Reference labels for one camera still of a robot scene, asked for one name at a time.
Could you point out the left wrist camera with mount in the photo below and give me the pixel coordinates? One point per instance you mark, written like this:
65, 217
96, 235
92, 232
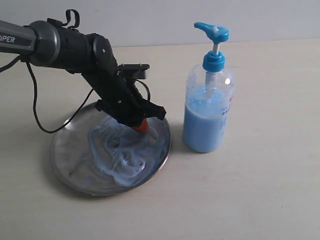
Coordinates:
134, 71

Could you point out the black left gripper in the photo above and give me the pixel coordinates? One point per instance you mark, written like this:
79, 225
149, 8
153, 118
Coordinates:
120, 99

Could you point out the round stainless steel plate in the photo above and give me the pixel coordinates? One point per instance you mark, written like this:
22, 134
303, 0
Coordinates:
72, 161

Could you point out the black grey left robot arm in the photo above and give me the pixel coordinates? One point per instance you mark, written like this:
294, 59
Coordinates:
49, 44

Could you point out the blue soap smear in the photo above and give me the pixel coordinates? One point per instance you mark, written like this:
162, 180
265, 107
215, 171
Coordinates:
124, 154

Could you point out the blue soap pump bottle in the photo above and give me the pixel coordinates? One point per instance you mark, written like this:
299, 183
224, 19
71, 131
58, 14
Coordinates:
209, 93

